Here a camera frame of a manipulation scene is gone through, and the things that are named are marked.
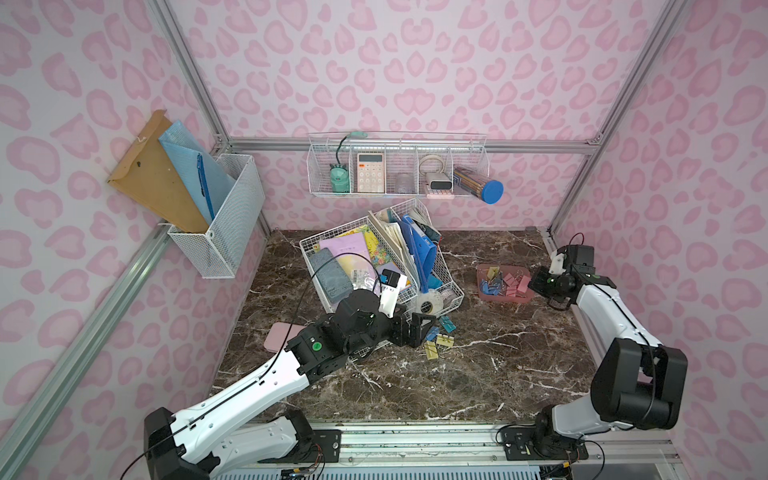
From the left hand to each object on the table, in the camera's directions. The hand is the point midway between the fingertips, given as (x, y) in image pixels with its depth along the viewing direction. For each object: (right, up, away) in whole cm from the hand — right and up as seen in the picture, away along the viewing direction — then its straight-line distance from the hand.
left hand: (420, 309), depth 66 cm
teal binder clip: (+11, -9, +26) cm, 30 cm away
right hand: (+35, +6, +23) cm, 42 cm away
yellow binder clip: (+9, -13, +21) cm, 26 cm away
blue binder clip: (+6, -12, +24) cm, 28 cm away
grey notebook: (-22, +6, +10) cm, 25 cm away
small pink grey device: (+7, +32, +22) cm, 40 cm away
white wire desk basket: (-5, +13, +12) cm, 18 cm away
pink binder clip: (+34, +3, +36) cm, 50 cm away
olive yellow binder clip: (+28, +6, +37) cm, 47 cm away
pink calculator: (-13, +38, +29) cm, 50 cm away
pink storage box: (+32, +2, +37) cm, 49 cm away
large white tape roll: (+7, -1, +26) cm, 27 cm away
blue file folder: (+2, +14, +22) cm, 26 cm away
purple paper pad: (-19, +15, +21) cm, 32 cm away
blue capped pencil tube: (+21, +30, +17) cm, 40 cm away
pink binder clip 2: (+33, 0, +33) cm, 46 cm away
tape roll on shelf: (+5, +43, +29) cm, 52 cm away
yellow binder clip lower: (+5, -16, +22) cm, 27 cm away
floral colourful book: (-10, +12, +20) cm, 25 cm away
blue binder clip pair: (+27, +1, +34) cm, 44 cm away
